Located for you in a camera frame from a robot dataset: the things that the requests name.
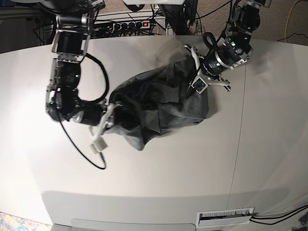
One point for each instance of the white cable grommet box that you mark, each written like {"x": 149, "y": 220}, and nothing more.
{"x": 224, "y": 217}

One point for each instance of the black power strip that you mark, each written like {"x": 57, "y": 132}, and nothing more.
{"x": 132, "y": 25}

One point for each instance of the grey table leg column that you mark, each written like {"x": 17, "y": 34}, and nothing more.
{"x": 170, "y": 12}

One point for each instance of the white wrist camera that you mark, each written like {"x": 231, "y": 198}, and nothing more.
{"x": 199, "y": 85}
{"x": 98, "y": 145}

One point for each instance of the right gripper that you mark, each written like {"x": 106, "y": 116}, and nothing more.
{"x": 98, "y": 118}

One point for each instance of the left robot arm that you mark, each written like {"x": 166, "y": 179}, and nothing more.
{"x": 230, "y": 50}

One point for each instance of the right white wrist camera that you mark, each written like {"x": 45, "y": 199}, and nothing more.
{"x": 98, "y": 145}

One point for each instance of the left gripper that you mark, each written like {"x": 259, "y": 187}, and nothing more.
{"x": 210, "y": 67}

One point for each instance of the grey T-shirt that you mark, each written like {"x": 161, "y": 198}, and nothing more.
{"x": 157, "y": 102}

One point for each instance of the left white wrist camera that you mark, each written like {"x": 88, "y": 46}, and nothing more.
{"x": 199, "y": 85}

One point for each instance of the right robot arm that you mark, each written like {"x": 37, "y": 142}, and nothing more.
{"x": 74, "y": 21}

